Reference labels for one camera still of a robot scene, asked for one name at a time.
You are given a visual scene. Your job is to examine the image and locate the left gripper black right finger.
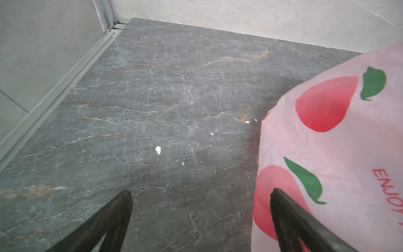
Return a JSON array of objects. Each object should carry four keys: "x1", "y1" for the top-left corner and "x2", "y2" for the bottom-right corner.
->
[{"x1": 270, "y1": 188, "x2": 356, "y2": 252}]

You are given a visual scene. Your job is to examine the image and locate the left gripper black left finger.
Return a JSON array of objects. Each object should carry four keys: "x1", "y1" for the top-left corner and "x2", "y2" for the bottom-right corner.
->
[{"x1": 48, "y1": 190, "x2": 133, "y2": 252}]

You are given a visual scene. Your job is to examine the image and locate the pink plastic bag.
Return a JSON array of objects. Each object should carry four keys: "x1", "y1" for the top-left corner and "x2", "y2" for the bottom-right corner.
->
[{"x1": 251, "y1": 43, "x2": 403, "y2": 252}]

